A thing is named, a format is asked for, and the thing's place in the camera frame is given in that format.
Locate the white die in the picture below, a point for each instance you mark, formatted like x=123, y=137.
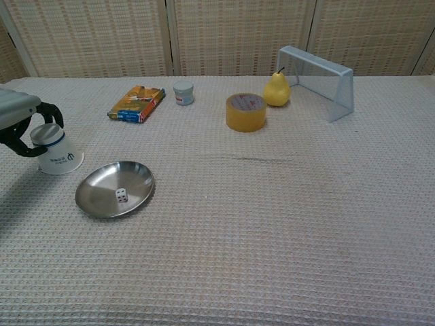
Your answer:
x=121, y=195

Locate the white paper cup blue print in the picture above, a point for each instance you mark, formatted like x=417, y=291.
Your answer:
x=61, y=156

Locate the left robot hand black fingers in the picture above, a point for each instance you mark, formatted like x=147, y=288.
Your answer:
x=13, y=108

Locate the small white jar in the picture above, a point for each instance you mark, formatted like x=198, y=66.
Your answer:
x=183, y=93

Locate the beige waffle weave tablecloth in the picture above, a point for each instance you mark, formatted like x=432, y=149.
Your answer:
x=238, y=220

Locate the small grey goal frame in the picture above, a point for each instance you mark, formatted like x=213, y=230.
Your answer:
x=341, y=91

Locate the woven folding screen panel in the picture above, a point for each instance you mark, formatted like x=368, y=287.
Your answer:
x=95, y=37
x=10, y=57
x=427, y=61
x=238, y=34
x=374, y=30

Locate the round steel plate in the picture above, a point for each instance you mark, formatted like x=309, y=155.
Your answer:
x=98, y=193

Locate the yellow pear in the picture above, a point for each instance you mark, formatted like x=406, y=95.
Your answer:
x=277, y=91

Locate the yellow packing tape roll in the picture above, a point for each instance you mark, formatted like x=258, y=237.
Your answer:
x=245, y=115

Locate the colourful flat cardboard box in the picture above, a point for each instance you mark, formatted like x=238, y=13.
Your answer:
x=137, y=103

